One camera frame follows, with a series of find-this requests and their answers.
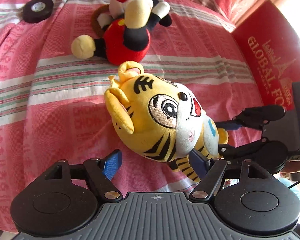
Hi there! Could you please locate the yellow tiger plush toy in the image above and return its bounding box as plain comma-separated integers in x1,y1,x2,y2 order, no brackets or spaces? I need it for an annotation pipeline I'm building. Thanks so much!
104,61,229,183

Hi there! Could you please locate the mickey mouse plush toy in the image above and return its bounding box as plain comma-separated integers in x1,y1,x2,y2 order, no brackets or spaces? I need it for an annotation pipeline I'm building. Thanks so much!
71,0,172,66

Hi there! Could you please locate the red cardboard storage box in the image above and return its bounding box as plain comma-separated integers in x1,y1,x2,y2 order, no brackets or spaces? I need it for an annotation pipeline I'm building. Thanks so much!
232,1,300,110

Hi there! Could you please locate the pink patterned bed sheet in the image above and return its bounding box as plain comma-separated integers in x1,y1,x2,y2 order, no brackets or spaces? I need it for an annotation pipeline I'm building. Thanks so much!
0,0,262,232

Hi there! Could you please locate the brown fuzzy headband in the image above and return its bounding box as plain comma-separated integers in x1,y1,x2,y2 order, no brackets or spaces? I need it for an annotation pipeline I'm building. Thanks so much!
90,4,109,37

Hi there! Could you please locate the black tape roll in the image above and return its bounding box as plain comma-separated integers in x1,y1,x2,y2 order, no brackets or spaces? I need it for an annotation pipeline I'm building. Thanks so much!
23,0,54,23

